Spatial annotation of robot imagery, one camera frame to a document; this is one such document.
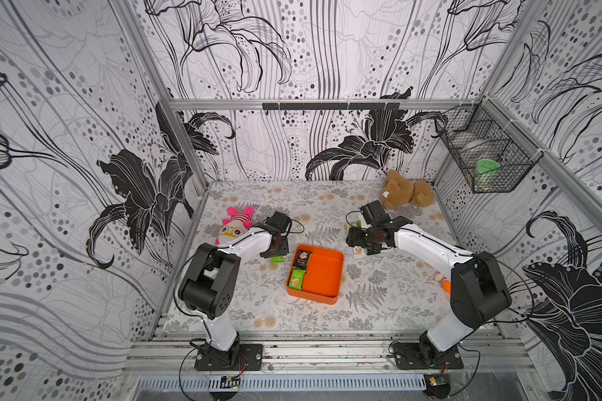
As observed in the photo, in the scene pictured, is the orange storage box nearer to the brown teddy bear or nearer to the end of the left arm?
the end of the left arm

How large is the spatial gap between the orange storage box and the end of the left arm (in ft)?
0.28

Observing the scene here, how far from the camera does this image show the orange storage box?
840 millimetres

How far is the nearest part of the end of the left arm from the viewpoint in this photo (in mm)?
689
